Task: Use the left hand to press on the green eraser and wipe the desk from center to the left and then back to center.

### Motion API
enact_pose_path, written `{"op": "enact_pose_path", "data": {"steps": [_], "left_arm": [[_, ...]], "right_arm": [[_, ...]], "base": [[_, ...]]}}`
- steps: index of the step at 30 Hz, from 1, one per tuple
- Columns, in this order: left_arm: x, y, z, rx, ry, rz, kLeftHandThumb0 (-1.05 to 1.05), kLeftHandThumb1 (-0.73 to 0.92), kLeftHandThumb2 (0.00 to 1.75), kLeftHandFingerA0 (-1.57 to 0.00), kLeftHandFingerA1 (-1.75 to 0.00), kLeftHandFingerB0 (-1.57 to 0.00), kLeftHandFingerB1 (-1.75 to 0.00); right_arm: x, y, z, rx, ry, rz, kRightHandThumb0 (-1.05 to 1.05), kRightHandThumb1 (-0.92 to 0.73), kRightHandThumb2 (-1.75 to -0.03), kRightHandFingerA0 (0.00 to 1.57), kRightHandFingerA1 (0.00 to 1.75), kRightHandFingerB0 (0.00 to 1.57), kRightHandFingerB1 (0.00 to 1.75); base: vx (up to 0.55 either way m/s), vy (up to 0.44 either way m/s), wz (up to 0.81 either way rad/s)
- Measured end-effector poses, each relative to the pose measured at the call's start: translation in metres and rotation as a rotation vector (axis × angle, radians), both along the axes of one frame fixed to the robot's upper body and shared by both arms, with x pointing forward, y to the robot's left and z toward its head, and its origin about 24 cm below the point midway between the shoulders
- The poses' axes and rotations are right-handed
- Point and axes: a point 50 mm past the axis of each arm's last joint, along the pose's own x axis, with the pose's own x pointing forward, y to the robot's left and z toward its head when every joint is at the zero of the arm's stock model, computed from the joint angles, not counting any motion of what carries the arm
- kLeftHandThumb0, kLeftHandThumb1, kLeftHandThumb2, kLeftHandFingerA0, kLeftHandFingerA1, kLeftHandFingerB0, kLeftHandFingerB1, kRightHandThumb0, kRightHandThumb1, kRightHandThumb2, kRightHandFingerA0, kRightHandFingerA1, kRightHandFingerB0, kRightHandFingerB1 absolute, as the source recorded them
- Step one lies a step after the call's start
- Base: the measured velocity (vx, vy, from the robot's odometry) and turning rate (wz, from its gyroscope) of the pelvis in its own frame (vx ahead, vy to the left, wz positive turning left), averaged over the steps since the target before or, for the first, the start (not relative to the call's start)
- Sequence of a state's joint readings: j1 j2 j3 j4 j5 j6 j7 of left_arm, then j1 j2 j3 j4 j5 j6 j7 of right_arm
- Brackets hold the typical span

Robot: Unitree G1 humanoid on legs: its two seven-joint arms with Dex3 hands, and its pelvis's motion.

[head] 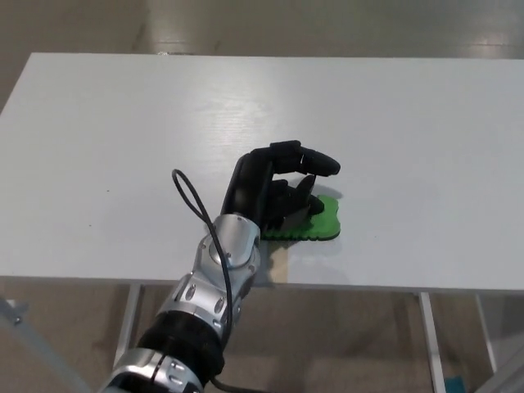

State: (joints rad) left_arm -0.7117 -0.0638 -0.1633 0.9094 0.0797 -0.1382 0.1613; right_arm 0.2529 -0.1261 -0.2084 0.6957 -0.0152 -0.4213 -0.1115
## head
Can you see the beige masking tape strip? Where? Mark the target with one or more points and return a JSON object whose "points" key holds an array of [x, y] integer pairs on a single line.
{"points": [[282, 266]]}

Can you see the teal object on floor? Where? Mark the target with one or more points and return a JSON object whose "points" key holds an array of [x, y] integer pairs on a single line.
{"points": [[454, 385]]}

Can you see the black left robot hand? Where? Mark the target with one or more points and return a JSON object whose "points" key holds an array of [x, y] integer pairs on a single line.
{"points": [[247, 184]]}

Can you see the white table leg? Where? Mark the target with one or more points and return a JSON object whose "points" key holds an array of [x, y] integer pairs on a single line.
{"points": [[131, 315], [432, 348], [486, 335]]}

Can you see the green whiteboard eraser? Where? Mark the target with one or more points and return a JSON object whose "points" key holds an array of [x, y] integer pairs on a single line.
{"points": [[327, 225]]}

